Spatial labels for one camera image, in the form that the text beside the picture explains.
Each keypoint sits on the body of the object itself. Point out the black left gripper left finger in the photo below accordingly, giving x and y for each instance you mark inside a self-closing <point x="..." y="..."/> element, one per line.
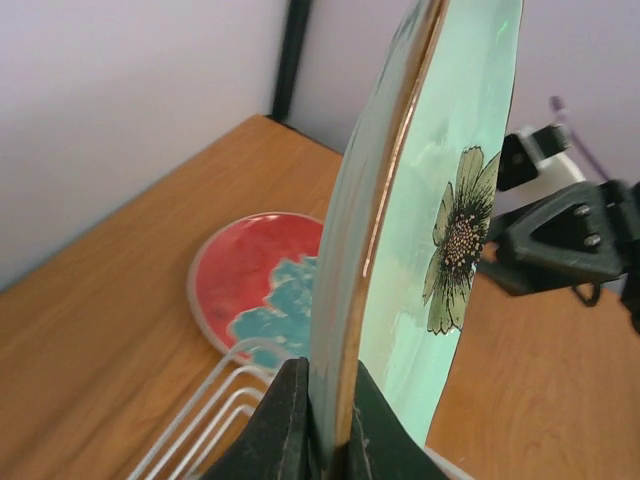
<point x="274" y="443"/>

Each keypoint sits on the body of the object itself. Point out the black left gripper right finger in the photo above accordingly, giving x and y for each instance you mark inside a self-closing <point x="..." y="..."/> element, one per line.
<point x="379" y="447"/>

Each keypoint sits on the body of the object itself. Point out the plain green plate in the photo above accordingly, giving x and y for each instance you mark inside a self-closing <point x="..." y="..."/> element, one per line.
<point x="409" y="214"/>

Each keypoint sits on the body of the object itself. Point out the white wire dish rack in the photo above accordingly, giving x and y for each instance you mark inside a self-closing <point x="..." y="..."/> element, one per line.
<point x="212" y="417"/>

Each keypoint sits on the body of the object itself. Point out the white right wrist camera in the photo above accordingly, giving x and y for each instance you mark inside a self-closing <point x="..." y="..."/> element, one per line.
<point x="534" y="163"/>

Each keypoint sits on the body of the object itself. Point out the black enclosure frame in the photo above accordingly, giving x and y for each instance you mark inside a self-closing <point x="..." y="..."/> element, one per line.
<point x="295" y="29"/>

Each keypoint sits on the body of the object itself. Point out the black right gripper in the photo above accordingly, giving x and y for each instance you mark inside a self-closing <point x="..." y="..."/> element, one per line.
<point x="582" y="234"/>

